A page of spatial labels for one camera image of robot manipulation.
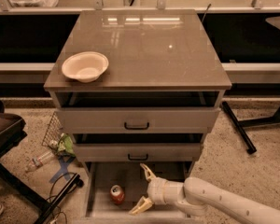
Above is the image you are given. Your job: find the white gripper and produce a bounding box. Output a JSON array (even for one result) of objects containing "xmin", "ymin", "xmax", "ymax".
[{"xmin": 129, "ymin": 163, "xmax": 185, "ymax": 216}]

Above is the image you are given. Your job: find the red coke can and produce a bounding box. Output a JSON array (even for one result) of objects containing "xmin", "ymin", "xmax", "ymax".
[{"xmin": 110, "ymin": 185, "xmax": 125, "ymax": 204}]

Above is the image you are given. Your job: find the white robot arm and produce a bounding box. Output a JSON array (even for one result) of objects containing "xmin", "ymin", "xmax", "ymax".
[{"xmin": 129, "ymin": 163, "xmax": 280, "ymax": 224}]

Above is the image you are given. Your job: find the bottom open grey drawer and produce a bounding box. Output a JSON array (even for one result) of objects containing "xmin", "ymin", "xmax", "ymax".
[{"xmin": 73, "ymin": 161, "xmax": 203, "ymax": 224}]

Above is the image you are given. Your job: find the middle grey drawer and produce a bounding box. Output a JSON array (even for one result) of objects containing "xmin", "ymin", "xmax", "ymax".
[{"xmin": 73, "ymin": 143, "xmax": 202, "ymax": 161}]

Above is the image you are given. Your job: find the grey drawer cabinet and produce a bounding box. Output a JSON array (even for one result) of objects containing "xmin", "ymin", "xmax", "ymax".
[{"xmin": 43, "ymin": 8, "xmax": 233, "ymax": 224}]

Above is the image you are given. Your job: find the top grey drawer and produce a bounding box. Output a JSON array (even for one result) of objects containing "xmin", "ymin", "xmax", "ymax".
[{"xmin": 56, "ymin": 107, "xmax": 219, "ymax": 133}]

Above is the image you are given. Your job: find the black stand base bar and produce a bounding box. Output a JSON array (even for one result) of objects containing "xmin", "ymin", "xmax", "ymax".
[{"xmin": 34, "ymin": 173, "xmax": 84, "ymax": 224}]

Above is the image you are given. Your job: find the blue tape cross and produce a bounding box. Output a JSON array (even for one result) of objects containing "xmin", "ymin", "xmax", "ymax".
[{"xmin": 49, "ymin": 157, "xmax": 75, "ymax": 184}]

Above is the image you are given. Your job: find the green chip bag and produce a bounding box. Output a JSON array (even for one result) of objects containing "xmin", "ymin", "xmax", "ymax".
[{"xmin": 49, "ymin": 133, "xmax": 75, "ymax": 157}]

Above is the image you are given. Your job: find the clear plastic bottle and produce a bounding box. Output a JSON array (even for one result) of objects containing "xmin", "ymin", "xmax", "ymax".
[{"xmin": 25, "ymin": 150, "xmax": 55, "ymax": 173}]

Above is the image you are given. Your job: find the white paper bowl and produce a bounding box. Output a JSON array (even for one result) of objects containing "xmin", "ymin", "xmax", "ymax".
[{"xmin": 62, "ymin": 51, "xmax": 109, "ymax": 83}]

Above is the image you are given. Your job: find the black chair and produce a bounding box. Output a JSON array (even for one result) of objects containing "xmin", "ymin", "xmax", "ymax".
[{"xmin": 0, "ymin": 99, "xmax": 53, "ymax": 224}]

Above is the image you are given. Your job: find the black cable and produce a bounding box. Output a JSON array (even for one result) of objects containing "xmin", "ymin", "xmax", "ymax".
[{"xmin": 45, "ymin": 171, "xmax": 79, "ymax": 224}]

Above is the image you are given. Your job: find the wire mesh basket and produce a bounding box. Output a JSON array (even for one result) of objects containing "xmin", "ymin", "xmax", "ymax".
[{"xmin": 42, "ymin": 113, "xmax": 63, "ymax": 147}]

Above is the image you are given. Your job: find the black table leg frame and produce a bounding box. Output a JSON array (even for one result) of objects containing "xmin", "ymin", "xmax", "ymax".
[{"xmin": 221, "ymin": 102, "xmax": 280, "ymax": 155}]

